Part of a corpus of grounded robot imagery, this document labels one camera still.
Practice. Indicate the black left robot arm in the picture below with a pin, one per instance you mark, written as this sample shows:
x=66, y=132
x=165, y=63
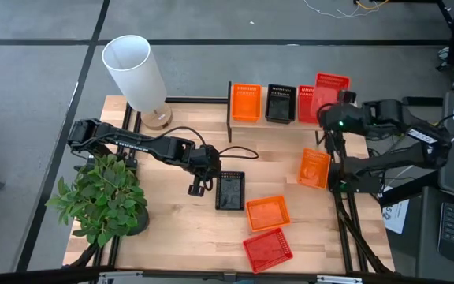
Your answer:
x=132, y=142

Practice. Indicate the white paper sheet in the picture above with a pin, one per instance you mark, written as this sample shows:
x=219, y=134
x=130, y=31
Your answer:
x=396, y=217

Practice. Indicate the white shade table lamp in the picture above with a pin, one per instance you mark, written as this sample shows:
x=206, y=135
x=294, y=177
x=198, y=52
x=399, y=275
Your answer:
x=132, y=75

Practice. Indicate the black plastic basket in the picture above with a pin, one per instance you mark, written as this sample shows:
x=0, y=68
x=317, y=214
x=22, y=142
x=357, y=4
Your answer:
x=280, y=108
x=230, y=191

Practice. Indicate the black aluminium frame beam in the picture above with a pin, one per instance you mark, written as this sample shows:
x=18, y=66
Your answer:
x=34, y=278

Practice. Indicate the silver metal bracket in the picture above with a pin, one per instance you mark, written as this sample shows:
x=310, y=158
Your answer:
x=339, y=279
x=118, y=277

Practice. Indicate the black diagonal frame brace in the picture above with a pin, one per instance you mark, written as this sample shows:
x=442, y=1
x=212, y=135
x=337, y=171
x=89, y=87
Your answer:
x=369, y=252

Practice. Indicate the red plastic basket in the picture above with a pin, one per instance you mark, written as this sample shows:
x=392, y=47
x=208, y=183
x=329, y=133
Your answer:
x=306, y=108
x=267, y=250
x=329, y=90

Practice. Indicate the black aluminium frame rail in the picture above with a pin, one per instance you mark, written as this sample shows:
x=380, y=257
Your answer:
x=344, y=244
x=195, y=100
x=126, y=112
x=355, y=244

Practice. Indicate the black desk foot bar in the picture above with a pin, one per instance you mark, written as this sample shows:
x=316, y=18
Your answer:
x=428, y=101

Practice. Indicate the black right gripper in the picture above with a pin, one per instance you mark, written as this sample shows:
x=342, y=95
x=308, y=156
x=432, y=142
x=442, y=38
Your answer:
x=341, y=118

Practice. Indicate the orange plastic basket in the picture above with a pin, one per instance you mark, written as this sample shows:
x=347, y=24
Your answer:
x=313, y=169
x=268, y=214
x=246, y=102

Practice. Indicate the green potted plant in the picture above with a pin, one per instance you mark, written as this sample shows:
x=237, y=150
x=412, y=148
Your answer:
x=101, y=197

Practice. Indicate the small black camera box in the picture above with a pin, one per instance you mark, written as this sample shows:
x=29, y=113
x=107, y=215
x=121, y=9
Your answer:
x=230, y=278

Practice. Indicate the wooden shelf with black legs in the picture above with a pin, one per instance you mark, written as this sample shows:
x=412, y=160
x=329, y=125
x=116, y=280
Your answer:
x=274, y=125

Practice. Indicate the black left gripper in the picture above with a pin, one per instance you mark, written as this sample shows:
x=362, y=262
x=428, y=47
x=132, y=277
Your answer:
x=205, y=161

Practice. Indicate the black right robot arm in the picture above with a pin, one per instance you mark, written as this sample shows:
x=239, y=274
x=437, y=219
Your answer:
x=388, y=114

